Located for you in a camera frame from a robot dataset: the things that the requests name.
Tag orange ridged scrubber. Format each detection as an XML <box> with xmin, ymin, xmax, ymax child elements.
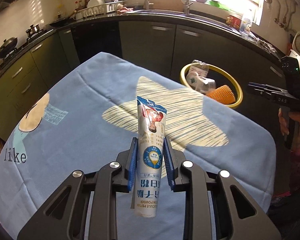
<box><xmin>207</xmin><ymin>85</ymin><xmax>236</xmax><ymax>105</ymax></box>

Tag clear plastic cup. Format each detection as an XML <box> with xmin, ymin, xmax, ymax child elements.
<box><xmin>186</xmin><ymin>72</ymin><xmax>216</xmax><ymax>94</ymax></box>

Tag white protein powder sachet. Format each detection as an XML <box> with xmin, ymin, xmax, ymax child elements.
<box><xmin>134</xmin><ymin>96</ymin><xmax>167</xmax><ymax>218</ymax></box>

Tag clear plastic water bottle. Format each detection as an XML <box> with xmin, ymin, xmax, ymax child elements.
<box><xmin>191</xmin><ymin>60</ymin><xmax>209</xmax><ymax>77</ymax></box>

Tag yellow rimmed trash bin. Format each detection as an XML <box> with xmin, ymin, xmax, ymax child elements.
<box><xmin>180</xmin><ymin>60</ymin><xmax>243</xmax><ymax>109</ymax></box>

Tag steel kitchen sink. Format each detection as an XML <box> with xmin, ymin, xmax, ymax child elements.
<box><xmin>149</xmin><ymin>8</ymin><xmax>243</xmax><ymax>36</ymax></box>

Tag person's right hand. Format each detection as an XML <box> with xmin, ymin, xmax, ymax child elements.
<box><xmin>279</xmin><ymin>108</ymin><xmax>300</xmax><ymax>148</ymax></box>

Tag blue patterned tablecloth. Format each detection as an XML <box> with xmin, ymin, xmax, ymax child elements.
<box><xmin>0</xmin><ymin>53</ymin><xmax>276</xmax><ymax>238</ymax></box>

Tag green lower cabinets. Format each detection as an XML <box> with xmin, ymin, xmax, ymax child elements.
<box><xmin>0</xmin><ymin>15</ymin><xmax>285</xmax><ymax>140</ymax></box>

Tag gas stove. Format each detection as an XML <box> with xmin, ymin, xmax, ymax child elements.
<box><xmin>0</xmin><ymin>29</ymin><xmax>47</xmax><ymax>68</ymax></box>

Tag black wok with lid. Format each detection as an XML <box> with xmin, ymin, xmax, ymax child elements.
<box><xmin>0</xmin><ymin>37</ymin><xmax>18</xmax><ymax>59</ymax></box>

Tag pink cloth on counter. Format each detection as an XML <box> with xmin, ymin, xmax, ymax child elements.
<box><xmin>117</xmin><ymin>7</ymin><xmax>134</xmax><ymax>14</ymax></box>

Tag black frying pan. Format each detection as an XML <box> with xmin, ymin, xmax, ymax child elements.
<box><xmin>49</xmin><ymin>17</ymin><xmax>73</xmax><ymax>29</ymax></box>

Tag white dish rack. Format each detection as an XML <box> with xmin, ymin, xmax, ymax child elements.
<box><xmin>72</xmin><ymin>0</ymin><xmax>123</xmax><ymax>21</ymax></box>

